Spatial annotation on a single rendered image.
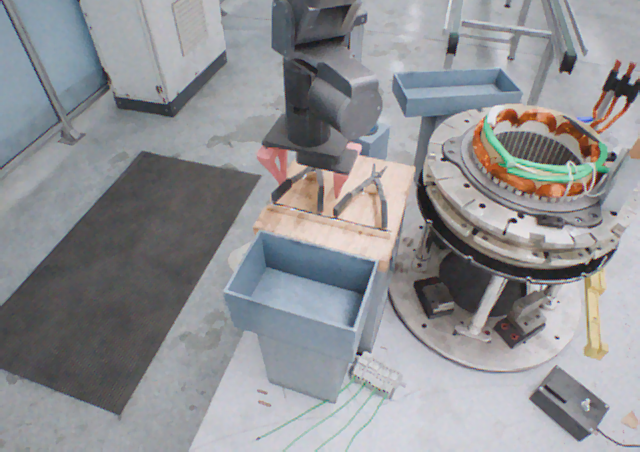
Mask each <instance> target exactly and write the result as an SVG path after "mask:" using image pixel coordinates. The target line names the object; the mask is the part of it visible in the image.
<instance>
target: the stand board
mask: <svg viewBox="0 0 640 452"><path fill-rule="evenodd" d="M373 163H375V164H376V171H378V172H380V171H381V170H382V169H383V168H384V166H388V168H387V170H385V171H384V173H383V176H382V177H381V178H380V181H381V184H383V192H384V196H386V199H387V200H388V228H383V229H388V230H392V233H391V239H390V240H389V239H383V238H379V237H375V236H370V235H366V234H362V233H358V232H353V231H349V229H347V230H345V228H340V227H336V226H332V225H327V224H323V223H319V222H314V221H310V220H306V219H302V218H296V217H292V215H288V214H283V213H279V212H275V211H270V210H267V209H266V206H265V208H264V209H263V211H262V212H261V214H260V216H259V218H258V220H257V222H255V223H254V225H253V227H252V228H253V234H254V237H256V235H257V233H258V232H259V229H263V230H267V232H270V233H275V234H279V235H283V236H288V237H292V238H296V239H299V240H304V241H308V242H312V243H317V245H321V246H325V247H330V248H333V249H337V250H341V251H346V252H350V253H354V254H359V255H362V256H366V257H370V258H375V259H379V266H378V270H379V271H382V272H386V269H387V266H389V262H390V258H391V254H392V251H393V248H394V243H395V240H396V236H397V233H398V228H399V225H400V222H401V218H403V214H404V210H405V207H406V203H407V199H408V196H409V192H410V189H411V184H412V181H413V177H414V171H415V167H413V166H409V165H404V164H398V163H393V162H388V161H382V160H377V158H373V157H367V156H362V155H359V156H358V159H356V162H355V164H354V167H353V169H352V171H351V173H350V177H349V179H348V180H347V181H346V183H345V184H344V186H343V190H341V193H340V195H339V197H338V199H335V195H334V182H333V172H332V171H326V170H322V171H324V172H325V182H324V204H323V212H322V213H321V214H325V215H326V218H327V215H331V217H333V207H334V206H335V205H336V204H337V203H338V201H339V200H340V199H341V198H343V197H344V195H345V194H346V193H347V192H351V191H352V190H353V188H355V187H357V186H358V185H360V184H361V183H362V182H363V181H365V180H366V179H367V178H369V177H370V173H372V168H373ZM306 167H307V166H303V165H298V164H296V157H295V158H294V161H293V162H292V164H291V166H290V167H289V169H288V170H286V179H288V178H292V177H293V176H295V174H296V173H298V172H299V171H302V170H303V169H305V168H306ZM318 191H319V186H318V182H317V181H311V180H307V179H306V177H305V179H304V181H302V179H300V180H299V181H297V182H296V183H294V184H292V189H291V190H290V191H289V192H286V193H285V194H284V195H283V196H282V197H281V198H280V199H279V200H278V201H277V204H281V205H285V206H290V207H294V208H299V209H304V210H308V211H312V212H317V200H318ZM361 193H362V192H361ZM361 193H360V194H358V195H357V196H355V197H354V198H352V201H351V203H350V204H349V205H348V207H347V208H346V209H345V210H344V211H343V212H341V213H340V214H339V217H338V218H339V219H344V220H348V221H352V222H357V223H361V224H366V225H371V226H375V227H379V228H381V214H380V206H381V205H380V201H379V197H378V195H374V194H369V193H364V194H361ZM317 213H318V212H317Z"/></svg>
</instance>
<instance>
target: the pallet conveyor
mask: <svg viewBox="0 0 640 452"><path fill-rule="evenodd" d="M452 1H453V0H450V1H449V6H448V10H447V14H446V18H445V22H444V26H443V31H442V35H445V30H446V26H447V22H448V17H449V13H450V8H451V4H452ZM511 1H512V0H506V3H505V5H504V7H507V8H509V7H510V4H509V3H511ZM531 1H532V0H524V3H523V6H522V9H521V12H520V15H519V22H518V24H517V26H515V25H505V24H496V23H489V22H487V21H477V20H468V19H462V15H463V9H464V3H465V0H456V3H455V7H454V11H453V16H452V21H451V26H450V30H449V31H450V35H449V40H448V45H447V47H446V49H447V50H446V56H445V61H444V66H443V70H451V68H452V63H453V59H454V57H455V55H456V52H457V47H458V43H459V38H460V37H463V38H471V39H480V40H488V42H497V43H506V44H512V46H511V49H510V55H509V56H507V59H509V63H513V60H514V59H515V54H516V51H517V48H518V46H517V45H518V42H519V40H520V37H521V35H524V36H533V37H542V38H547V39H549V41H548V44H547V45H546V48H545V51H544V53H543V56H542V57H543V59H542V61H541V64H540V66H539V69H538V72H537V74H536V77H535V80H534V82H533V84H534V85H533V87H532V91H531V94H530V96H529V99H528V102H527V104H526V106H536V105H537V103H538V100H539V98H540V96H541V93H542V91H543V89H542V88H543V86H544V83H545V81H546V78H547V76H548V73H549V71H550V68H551V66H552V61H553V58H554V56H555V57H556V62H557V66H558V69H559V71H560V73H562V71H563V72H568V74H569V75H570V74H571V72H572V69H573V68H574V69H575V68H576V65H577V63H578V57H577V54H576V51H575V47H574V43H573V40H572V37H571V33H570V30H569V27H568V24H567V21H566V20H565V17H564V14H563V11H562V7H561V4H560V1H559V0H541V1H542V3H543V6H544V11H545V15H546V20H547V25H548V29H549V31H546V30H543V29H533V28H524V25H525V22H526V20H525V19H526V16H527V13H528V10H529V7H530V4H531ZM564 3H565V6H566V9H567V12H568V15H569V18H570V21H571V24H572V27H573V28H574V30H575V33H576V36H577V39H578V42H579V45H580V48H581V51H582V54H583V57H586V55H587V53H588V51H589V50H588V47H587V44H586V41H585V40H584V38H583V36H582V33H581V30H580V27H579V25H578V22H577V19H576V16H575V13H574V11H573V8H572V5H571V2H570V0H564ZM461 27H471V28H480V29H489V31H498V32H506V33H514V35H513V36H511V37H509V39H506V38H497V37H489V36H488V35H479V34H471V33H462V32H461Z"/></svg>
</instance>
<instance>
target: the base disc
mask: <svg viewBox="0 0 640 452"><path fill-rule="evenodd" d="M424 222H425V220H424V219H423V218H422V219H419V220H417V221H415V222H414V223H412V224H411V225H409V226H408V227H407V228H406V229H405V230H404V231H403V233H401V235H400V240H399V247H398V252H397V258H396V264H395V269H394V273H393V277H392V281H391V283H390V285H389V289H388V291H389V295H390V299H391V301H392V303H393V306H395V308H396V310H397V311H398V313H399V315H400V316H401V318H402V319H403V321H404V322H405V323H406V325H407V327H408V328H409V329H410V330H411V331H412V332H413V333H414V334H415V335H416V336H417V337H418V338H419V339H420V340H421V341H422V342H423V343H425V344H426V345H427V346H430V347H431V348H432V349H434V350H435V351H437V352H438V353H440V354H441V355H443V356H445V357H447V358H449V359H451V360H455V361H457V362H459V363H462V364H465V365H467V366H470V367H474V368H477V369H481V370H486V371H491V370H492V371H503V372H513V371H521V370H524V369H529V368H533V367H537V366H540V365H542V364H545V363H547V362H548V361H549V360H551V359H553V358H554V357H556V356H557V355H559V354H560V353H561V352H562V351H563V350H564V349H565V348H566V347H567V346H568V345H569V344H570V342H571V341H572V340H573V338H574V336H575V333H576V331H577V329H578V326H579V323H580V318H581V307H582V300H581V295H580V291H579V288H578V285H577V282H573V283H568V284H564V285H563V287H562V288H561V290H560V291H559V292H558V294H557V303H556V308H555V309H553V310H551V311H550V310H548V309H544V308H543V307H542V306H541V305H539V307H538V309H539V310H540V311H541V312H542V313H543V315H544V316H545V317H546V318H547V319H546V320H545V321H544V322H545V323H546V326H545V327H544V328H543V331H541V332H539V333H538V334H536V335H534V336H533V337H531V338H529V339H528V340H526V341H524V342H523V343H521V344H519V345H518V346H517V347H516V348H514V349H511V348H510V347H509V346H508V345H507V343H506V342H505V341H504V340H503V339H502V338H501V337H500V336H499V334H498V333H497V332H496V331H495V330H494V329H493V327H494V325H496V324H497V322H499V321H501V319H503V318H504V317H506V316H507V315H504V316H497V317H489V318H488V320H487V322H485V324H484V325H486V326H489V327H490V328H491V330H492V338H491V340H489V341H483V340H480V339H479V340H477V339H474V338H471V337H468V336H465V335H462V334H459V333H458V332H457V331H456V329H455V327H456V322H457V319H459V318H465V319H468V318H469V317H472V315H473V313H470V312H468V311H466V310H464V309H462V308H461V307H459V306H458V305H457V304H455V303H454V312H453V313H452V314H448V316H444V317H438V318H434V319H430V320H429V319H428V317H427V315H426V313H425V311H424V308H423V306H422V303H421V301H420V299H419V297H418V294H417V292H416V290H415V288H414V281H415V280H420V279H425V278H430V277H435V276H438V278H439V266H440V263H441V261H442V259H443V258H444V257H445V256H447V255H448V254H449V253H451V250H450V249H449V248H447V249H445V250H442V249H441V248H440V247H439V246H438V245H437V244H436V243H435V242H432V246H431V249H432V252H431V256H430V259H429V263H428V267H427V270H425V271H423V272H419V271H416V270H414V269H413V267H412V262H413V259H414V256H415V253H416V250H417V246H418V244H419V240H420V235H422V230H423V226H424ZM525 284H526V295H527V294H529V293H531V292H532V291H534V290H538V291H539V292H540V286H541V285H532V284H529V282H527V281H526V282H525ZM554 348H555V349H554ZM535 351H536V354H535V353H534V352H535ZM537 352H538V354H537ZM538 357H539V358H538Z"/></svg>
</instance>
